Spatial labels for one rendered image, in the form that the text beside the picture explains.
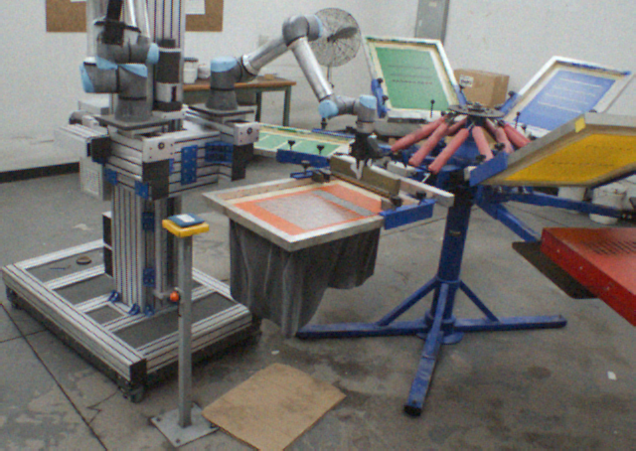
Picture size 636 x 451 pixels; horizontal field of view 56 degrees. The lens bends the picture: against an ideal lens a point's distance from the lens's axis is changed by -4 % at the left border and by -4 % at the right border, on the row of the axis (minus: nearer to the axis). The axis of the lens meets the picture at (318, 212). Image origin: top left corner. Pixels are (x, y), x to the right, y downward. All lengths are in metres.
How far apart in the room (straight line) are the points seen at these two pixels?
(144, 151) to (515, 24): 5.16
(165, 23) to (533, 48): 4.73
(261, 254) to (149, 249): 0.79
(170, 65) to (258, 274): 0.99
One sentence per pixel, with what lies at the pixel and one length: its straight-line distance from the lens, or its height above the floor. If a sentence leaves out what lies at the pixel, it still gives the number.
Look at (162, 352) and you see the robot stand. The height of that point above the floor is 0.22.
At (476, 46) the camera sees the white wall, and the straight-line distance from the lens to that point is 7.29.
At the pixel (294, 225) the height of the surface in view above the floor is 0.96.
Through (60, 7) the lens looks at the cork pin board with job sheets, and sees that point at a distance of 5.94.
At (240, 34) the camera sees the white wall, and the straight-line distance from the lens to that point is 6.87.
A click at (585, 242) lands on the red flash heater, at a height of 1.11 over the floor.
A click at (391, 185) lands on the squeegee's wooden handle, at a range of 2.64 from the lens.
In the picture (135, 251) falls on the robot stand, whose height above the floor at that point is 0.56.
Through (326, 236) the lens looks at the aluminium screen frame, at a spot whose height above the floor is 0.97.
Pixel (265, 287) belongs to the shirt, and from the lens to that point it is 2.53.
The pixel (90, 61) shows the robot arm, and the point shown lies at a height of 1.50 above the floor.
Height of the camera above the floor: 1.83
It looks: 20 degrees down
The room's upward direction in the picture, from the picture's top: 5 degrees clockwise
